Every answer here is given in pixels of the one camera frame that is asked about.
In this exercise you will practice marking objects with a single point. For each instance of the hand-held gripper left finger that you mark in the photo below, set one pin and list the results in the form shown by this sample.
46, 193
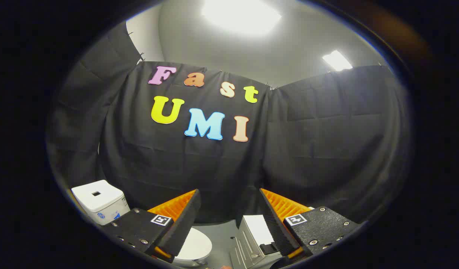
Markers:
184, 224

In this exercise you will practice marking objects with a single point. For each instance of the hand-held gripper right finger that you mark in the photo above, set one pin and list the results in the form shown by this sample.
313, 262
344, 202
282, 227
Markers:
276, 224

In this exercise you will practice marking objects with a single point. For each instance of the white toilet lid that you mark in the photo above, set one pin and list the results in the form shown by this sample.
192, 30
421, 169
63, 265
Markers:
197, 244

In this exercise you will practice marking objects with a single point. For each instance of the white toilet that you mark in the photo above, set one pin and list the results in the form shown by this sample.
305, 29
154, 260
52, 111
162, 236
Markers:
100, 200

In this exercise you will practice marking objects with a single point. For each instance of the small black clip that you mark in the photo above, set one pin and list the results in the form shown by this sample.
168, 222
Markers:
267, 248

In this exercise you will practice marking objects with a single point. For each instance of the grey metal cabinet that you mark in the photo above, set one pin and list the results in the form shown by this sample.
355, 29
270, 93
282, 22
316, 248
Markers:
248, 235

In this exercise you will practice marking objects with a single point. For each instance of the black backdrop cloth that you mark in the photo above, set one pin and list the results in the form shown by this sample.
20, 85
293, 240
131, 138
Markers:
307, 149

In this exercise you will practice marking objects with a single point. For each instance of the small ceiling light panel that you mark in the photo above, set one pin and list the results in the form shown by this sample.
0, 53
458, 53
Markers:
337, 60

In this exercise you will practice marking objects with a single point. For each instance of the large ceiling light panel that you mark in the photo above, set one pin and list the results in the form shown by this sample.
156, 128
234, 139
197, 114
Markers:
240, 15

